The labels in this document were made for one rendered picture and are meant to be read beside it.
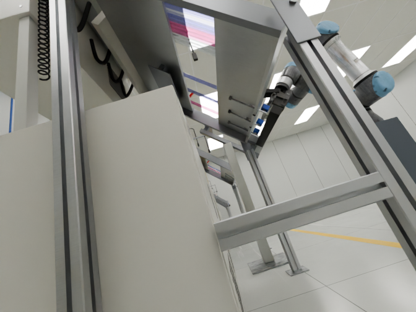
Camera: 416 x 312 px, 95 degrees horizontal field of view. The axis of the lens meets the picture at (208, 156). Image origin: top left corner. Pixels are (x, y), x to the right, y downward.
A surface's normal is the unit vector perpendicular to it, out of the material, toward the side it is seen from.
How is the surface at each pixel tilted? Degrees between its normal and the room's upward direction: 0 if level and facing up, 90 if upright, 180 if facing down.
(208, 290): 90
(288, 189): 90
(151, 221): 90
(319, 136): 90
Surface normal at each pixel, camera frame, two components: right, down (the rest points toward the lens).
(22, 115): -0.07, -0.32
